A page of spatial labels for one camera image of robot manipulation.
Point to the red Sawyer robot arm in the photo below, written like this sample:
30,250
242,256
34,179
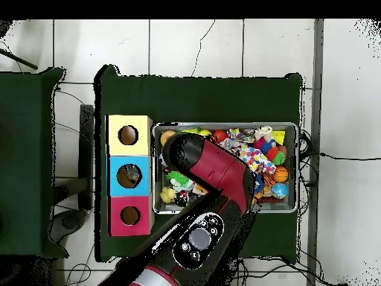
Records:
220,173

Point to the shallow clear mesh bin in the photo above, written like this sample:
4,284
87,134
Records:
225,125

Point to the wooden box with three holes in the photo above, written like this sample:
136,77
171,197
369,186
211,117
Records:
128,162

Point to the green spiky rubber ball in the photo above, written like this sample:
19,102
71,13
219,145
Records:
178,179

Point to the orange ball with cream dots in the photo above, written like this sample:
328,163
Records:
166,137

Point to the small red ball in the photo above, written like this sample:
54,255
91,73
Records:
219,135

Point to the yellow rubber duck toy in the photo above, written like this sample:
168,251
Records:
168,194

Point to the dark green table cloth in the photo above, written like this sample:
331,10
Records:
208,95
30,149

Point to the black panel stand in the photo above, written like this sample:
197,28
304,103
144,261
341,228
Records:
87,155

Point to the grey stand base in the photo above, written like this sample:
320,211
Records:
72,221

